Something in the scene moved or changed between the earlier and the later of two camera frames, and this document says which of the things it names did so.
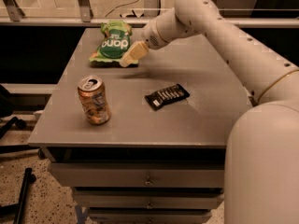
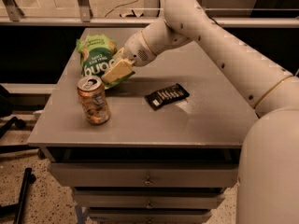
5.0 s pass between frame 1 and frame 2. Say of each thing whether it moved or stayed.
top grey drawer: stayed
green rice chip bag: moved
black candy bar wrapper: stayed
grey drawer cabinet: stayed
